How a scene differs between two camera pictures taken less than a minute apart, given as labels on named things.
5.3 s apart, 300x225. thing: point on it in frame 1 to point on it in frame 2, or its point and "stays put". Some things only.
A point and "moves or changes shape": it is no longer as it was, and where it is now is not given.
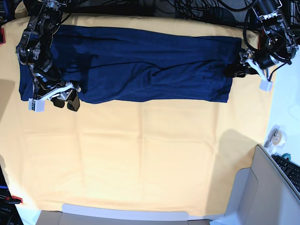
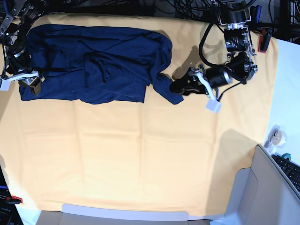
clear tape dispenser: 276,138 stays put
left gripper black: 62,92 to 27,78
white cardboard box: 265,194 stays put
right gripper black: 246,57 to 201,68
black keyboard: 291,170 stays put
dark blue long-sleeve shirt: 101,64 moves or changes shape
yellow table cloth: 187,156 stays put
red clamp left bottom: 13,199 stays put
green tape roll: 287,154 stays put
